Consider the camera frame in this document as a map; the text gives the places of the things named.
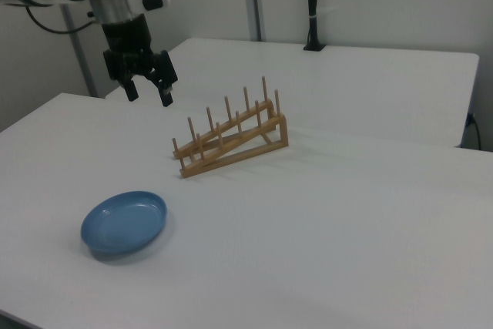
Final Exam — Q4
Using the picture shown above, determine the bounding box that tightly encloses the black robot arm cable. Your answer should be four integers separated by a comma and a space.
23, 4, 96, 35

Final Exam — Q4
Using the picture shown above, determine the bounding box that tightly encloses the wooden plate rack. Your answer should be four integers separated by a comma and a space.
171, 76, 290, 180

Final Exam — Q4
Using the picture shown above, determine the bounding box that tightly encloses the blue round plate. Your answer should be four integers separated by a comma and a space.
79, 190, 169, 257

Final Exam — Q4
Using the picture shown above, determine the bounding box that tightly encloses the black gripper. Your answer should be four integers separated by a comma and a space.
100, 15, 179, 108

